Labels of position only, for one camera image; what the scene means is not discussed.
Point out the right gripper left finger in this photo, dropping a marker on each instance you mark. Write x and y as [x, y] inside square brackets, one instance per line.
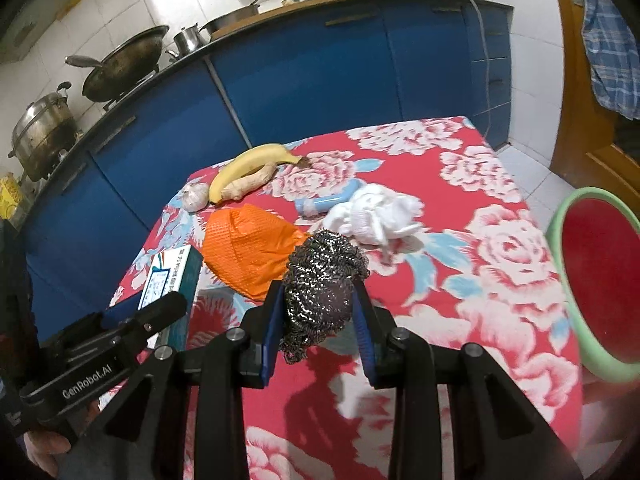
[141, 434]

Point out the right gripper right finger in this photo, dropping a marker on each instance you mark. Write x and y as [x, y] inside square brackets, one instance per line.
[496, 432]

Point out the blue white cardboard box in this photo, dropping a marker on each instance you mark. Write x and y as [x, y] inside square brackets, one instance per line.
[173, 270]

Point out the orange mesh net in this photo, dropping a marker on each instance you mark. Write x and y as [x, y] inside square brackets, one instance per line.
[248, 248]

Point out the steel wool scrubber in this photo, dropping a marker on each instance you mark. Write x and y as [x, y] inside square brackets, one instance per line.
[318, 285]

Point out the light blue curved pipe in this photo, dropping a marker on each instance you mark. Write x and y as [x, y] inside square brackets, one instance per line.
[314, 207]

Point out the white cloth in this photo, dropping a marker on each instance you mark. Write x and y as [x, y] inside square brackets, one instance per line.
[375, 216]

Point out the red green trash basin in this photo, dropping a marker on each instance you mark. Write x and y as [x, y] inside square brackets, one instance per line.
[594, 240]

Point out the blue kitchen cabinets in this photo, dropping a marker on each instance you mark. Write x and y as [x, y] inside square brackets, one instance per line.
[329, 67]

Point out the person left hand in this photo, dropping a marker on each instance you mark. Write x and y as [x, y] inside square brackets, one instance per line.
[44, 447]

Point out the garlic bulb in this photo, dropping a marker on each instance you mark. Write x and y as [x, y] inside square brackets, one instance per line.
[194, 197]

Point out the ginger root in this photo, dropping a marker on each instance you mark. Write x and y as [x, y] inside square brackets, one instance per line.
[240, 187]

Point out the red floral tablecloth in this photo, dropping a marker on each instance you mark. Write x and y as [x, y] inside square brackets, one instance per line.
[478, 268]

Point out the yellow banana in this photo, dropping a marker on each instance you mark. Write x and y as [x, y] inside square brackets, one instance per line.
[249, 162]

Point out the steel stock pot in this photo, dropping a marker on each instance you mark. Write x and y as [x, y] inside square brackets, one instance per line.
[45, 130]

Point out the wooden door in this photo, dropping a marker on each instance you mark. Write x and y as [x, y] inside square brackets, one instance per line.
[585, 153]

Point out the black wok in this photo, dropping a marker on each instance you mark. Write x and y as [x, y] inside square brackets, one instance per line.
[122, 69]

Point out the small steel cup pot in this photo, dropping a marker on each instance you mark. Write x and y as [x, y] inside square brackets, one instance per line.
[187, 41]

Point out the steel frying pan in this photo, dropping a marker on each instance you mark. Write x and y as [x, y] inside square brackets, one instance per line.
[232, 18]

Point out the blue plaid shirt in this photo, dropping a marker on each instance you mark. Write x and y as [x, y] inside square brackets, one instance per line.
[613, 56]

